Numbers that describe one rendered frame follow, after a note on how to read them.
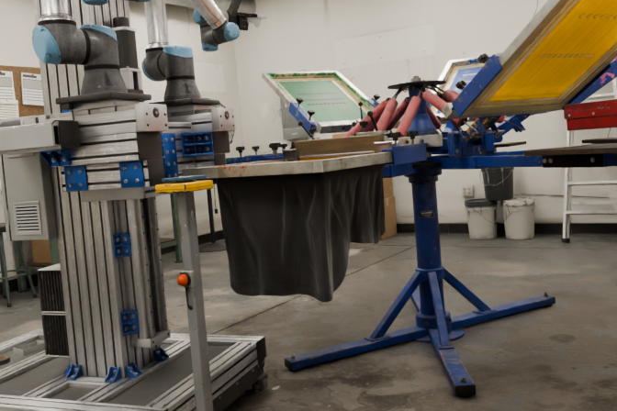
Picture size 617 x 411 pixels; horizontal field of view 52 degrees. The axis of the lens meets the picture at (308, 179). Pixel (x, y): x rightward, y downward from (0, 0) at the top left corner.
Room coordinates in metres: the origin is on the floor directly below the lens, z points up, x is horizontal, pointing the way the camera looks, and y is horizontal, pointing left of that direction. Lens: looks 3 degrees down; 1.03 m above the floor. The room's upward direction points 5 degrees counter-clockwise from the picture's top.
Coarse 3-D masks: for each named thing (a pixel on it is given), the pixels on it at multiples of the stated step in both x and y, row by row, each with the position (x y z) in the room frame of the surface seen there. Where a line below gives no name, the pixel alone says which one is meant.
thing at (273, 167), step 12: (348, 156) 2.13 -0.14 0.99; (360, 156) 2.13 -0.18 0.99; (372, 156) 2.20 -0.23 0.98; (384, 156) 2.28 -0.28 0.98; (192, 168) 2.25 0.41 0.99; (204, 168) 2.19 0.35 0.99; (216, 168) 2.16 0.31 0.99; (228, 168) 2.13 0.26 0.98; (240, 168) 2.10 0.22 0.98; (252, 168) 2.08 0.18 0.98; (264, 168) 2.05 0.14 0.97; (276, 168) 2.02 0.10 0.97; (288, 168) 2.00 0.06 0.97; (300, 168) 1.97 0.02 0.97; (312, 168) 1.95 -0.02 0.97; (324, 168) 1.94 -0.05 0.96; (336, 168) 1.99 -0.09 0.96; (348, 168) 2.06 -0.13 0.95
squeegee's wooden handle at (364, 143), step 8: (360, 136) 2.52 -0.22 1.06; (368, 136) 2.49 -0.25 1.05; (376, 136) 2.47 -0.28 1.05; (296, 144) 2.68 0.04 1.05; (304, 144) 2.66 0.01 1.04; (312, 144) 2.64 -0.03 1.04; (320, 144) 2.62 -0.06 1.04; (328, 144) 2.60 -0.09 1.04; (336, 144) 2.57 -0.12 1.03; (344, 144) 2.55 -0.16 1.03; (352, 144) 2.54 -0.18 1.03; (360, 144) 2.52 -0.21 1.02; (368, 144) 2.50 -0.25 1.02; (304, 152) 2.66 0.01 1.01; (312, 152) 2.64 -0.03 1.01; (320, 152) 2.62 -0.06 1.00; (328, 152) 2.60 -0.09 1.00; (336, 152) 2.58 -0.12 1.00; (344, 152) 2.56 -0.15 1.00
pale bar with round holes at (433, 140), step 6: (402, 138) 2.67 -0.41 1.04; (408, 138) 2.66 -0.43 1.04; (420, 138) 2.63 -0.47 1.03; (426, 138) 2.61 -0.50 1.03; (432, 138) 2.60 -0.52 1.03; (438, 138) 2.59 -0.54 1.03; (402, 144) 2.67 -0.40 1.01; (408, 144) 2.69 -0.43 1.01; (432, 144) 2.60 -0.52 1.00; (438, 144) 2.59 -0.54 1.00
